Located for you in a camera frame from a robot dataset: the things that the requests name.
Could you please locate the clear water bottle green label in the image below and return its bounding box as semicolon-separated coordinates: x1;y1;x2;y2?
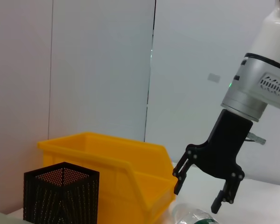
172;203;221;224

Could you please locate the black mesh pen holder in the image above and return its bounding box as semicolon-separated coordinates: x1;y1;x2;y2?
23;161;100;224

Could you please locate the yellow plastic storage bin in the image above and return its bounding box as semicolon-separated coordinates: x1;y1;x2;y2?
37;132;177;224

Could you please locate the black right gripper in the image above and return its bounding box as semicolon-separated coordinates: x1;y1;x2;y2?
172;109;254;214

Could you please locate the grey wall label sticker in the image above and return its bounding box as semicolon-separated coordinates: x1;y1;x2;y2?
207;73;221;82

